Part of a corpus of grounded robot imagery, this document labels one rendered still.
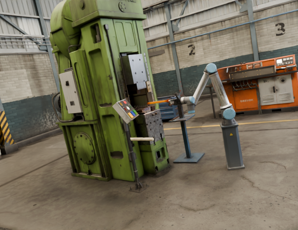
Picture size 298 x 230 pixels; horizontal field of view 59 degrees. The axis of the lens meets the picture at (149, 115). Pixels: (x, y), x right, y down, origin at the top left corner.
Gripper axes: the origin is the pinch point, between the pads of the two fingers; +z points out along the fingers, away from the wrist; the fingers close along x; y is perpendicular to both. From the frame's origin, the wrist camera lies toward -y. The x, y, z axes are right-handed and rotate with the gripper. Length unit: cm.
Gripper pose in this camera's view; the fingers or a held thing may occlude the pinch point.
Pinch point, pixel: (169, 100)
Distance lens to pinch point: 357.2
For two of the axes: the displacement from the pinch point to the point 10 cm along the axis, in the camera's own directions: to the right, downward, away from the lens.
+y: 1.8, 9.7, 1.7
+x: 6.2, -2.5, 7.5
